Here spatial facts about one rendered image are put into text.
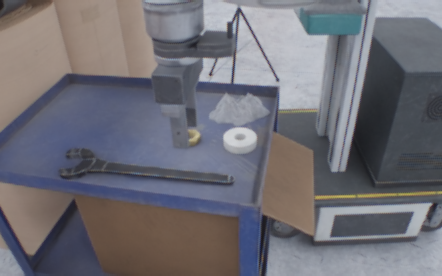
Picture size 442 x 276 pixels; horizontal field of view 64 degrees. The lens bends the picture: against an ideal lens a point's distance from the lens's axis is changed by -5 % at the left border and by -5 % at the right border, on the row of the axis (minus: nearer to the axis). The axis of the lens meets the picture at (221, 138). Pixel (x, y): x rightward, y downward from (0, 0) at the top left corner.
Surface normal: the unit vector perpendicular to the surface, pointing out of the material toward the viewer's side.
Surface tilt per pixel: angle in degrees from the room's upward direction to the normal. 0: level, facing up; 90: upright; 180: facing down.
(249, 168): 0
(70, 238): 0
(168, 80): 90
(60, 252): 0
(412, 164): 90
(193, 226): 90
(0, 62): 90
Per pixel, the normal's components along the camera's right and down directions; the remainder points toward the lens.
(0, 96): 0.44, 0.51
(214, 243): -0.18, 0.58
